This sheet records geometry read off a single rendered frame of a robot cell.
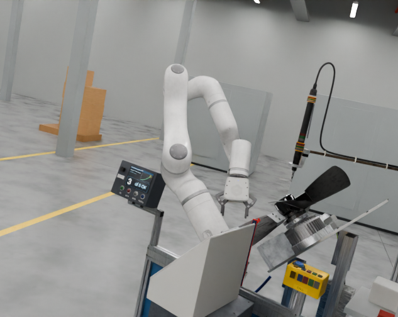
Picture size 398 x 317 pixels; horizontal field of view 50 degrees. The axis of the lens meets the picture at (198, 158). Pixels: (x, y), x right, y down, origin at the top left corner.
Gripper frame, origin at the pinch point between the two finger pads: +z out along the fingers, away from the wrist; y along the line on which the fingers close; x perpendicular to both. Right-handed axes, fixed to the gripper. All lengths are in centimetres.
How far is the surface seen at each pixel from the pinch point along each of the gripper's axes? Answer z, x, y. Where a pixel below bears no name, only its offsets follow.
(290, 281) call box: 21.6, 20.6, 26.2
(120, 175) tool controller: -25, 49, -65
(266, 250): 5, 54, 18
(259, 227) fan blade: -7, 55, 13
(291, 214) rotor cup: -16, 58, 30
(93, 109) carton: -359, 685, -350
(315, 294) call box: 25.9, 16.9, 36.4
